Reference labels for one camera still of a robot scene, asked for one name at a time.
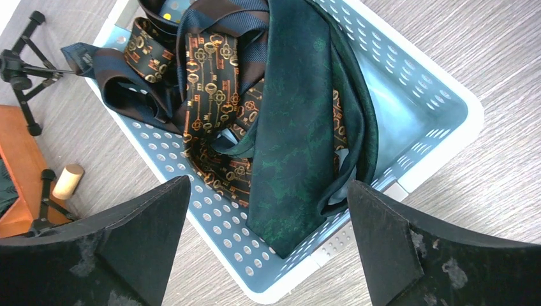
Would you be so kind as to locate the light blue plastic basket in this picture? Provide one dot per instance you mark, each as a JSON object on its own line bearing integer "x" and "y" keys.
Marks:
{"x": 425, "y": 118}

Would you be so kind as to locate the navy brown striped tie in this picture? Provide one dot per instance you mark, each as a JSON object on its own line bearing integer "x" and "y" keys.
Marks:
{"x": 139, "y": 84}

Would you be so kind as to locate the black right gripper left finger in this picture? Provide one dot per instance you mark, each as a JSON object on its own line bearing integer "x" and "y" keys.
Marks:
{"x": 120, "y": 256}

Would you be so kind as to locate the dark green patterned tie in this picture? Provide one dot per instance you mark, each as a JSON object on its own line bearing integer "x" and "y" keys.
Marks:
{"x": 303, "y": 37}

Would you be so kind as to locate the small wooden cylinder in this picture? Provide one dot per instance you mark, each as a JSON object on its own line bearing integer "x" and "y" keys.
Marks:
{"x": 68, "y": 181}

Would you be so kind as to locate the small black tripod stand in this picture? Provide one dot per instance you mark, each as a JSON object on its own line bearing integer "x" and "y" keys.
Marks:
{"x": 27, "y": 80}

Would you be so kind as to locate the navy yellow dotted tie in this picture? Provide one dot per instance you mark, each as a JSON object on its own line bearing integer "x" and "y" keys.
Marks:
{"x": 165, "y": 14}

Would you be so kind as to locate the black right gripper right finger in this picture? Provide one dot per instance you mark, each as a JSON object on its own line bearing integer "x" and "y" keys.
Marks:
{"x": 412, "y": 258}

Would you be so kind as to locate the orange wooden compartment tray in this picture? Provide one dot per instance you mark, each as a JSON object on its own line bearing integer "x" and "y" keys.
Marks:
{"x": 25, "y": 163}

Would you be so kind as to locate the black key pattern tie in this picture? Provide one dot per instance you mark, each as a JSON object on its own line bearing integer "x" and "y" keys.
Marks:
{"x": 311, "y": 115}

